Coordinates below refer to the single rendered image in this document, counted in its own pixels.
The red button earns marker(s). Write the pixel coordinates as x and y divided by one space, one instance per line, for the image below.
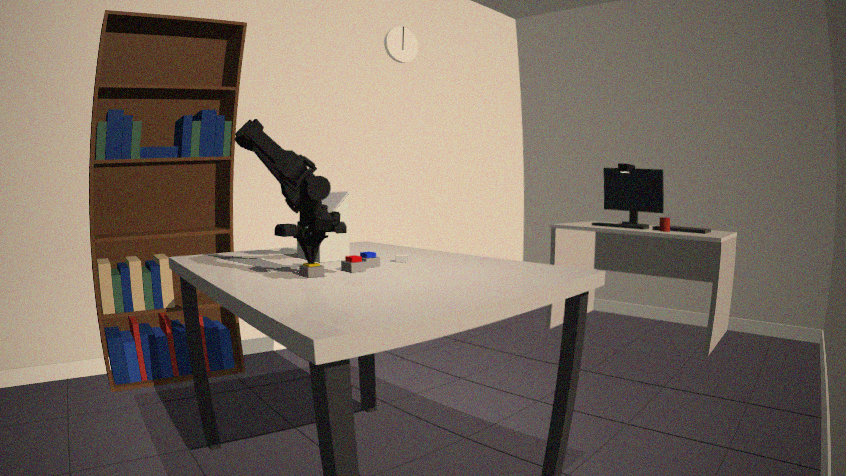
353 264

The blue button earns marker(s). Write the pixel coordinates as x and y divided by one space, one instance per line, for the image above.
371 259

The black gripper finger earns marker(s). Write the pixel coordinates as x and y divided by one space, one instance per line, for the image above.
305 244
315 244

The yellow button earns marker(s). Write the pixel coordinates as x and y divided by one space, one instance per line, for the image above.
311 270

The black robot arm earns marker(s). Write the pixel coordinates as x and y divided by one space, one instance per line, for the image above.
298 183

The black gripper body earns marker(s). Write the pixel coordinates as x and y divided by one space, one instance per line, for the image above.
286 230

